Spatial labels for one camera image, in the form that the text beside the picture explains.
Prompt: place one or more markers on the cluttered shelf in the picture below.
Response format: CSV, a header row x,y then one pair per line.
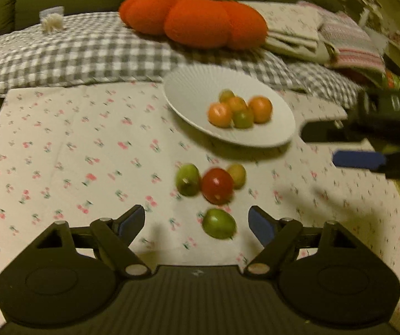
x,y
395,14

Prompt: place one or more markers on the white ribbed plate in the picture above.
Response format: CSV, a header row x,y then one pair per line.
x,y
193,90

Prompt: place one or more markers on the small white fluffy object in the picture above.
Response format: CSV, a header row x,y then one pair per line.
x,y
51,20

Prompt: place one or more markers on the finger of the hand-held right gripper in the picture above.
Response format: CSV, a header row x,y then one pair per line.
x,y
325,132
357,158

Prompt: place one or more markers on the olive green tomato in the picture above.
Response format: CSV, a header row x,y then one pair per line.
x,y
244,118

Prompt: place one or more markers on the red tomato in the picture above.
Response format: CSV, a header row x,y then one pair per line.
x,y
216,186

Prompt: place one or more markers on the small yellow-green tomato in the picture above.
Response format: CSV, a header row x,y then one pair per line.
x,y
237,175

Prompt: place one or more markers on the oval green tomato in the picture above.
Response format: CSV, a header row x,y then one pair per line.
x,y
219,223

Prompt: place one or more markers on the large orange tomato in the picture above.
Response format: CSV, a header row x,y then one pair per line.
x,y
260,109

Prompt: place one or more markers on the orange pumpkin cushion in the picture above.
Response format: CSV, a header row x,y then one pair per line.
x,y
193,21

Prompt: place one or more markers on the folded floral cloth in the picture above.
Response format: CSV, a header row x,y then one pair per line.
x,y
290,21

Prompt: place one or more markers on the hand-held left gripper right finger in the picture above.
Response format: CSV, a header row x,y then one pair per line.
x,y
260,225

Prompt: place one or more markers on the green orange packet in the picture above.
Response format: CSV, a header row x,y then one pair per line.
x,y
392,79

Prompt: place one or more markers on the cherry print tablecloth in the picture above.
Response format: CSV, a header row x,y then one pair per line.
x,y
63,146

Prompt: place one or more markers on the grey checked pillow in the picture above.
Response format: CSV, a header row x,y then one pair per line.
x,y
81,56

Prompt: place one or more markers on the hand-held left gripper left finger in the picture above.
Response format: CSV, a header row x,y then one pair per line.
x,y
132,221

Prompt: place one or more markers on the striped pillow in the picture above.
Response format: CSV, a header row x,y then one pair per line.
x,y
350,42

